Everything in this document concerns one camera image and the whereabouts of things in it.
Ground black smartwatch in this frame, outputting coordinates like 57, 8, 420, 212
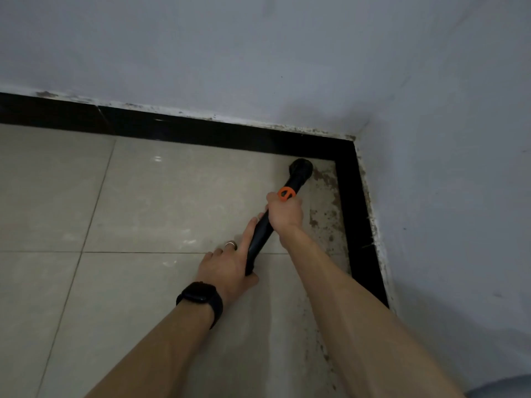
175, 280, 225, 331

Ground person's right forearm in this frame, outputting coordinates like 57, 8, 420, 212
278, 226, 466, 398

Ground black baseboard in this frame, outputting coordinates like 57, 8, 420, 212
0, 92, 391, 310

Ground light grey trousers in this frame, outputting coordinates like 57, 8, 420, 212
464, 371, 531, 398

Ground person's right hand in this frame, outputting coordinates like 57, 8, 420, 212
265, 191, 305, 250

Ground black vacuum hose with nozzle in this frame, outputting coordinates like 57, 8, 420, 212
244, 158, 315, 277

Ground person's left hand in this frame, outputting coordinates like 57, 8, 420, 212
194, 212, 267, 306

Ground person's left forearm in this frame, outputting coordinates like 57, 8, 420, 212
85, 302, 213, 398

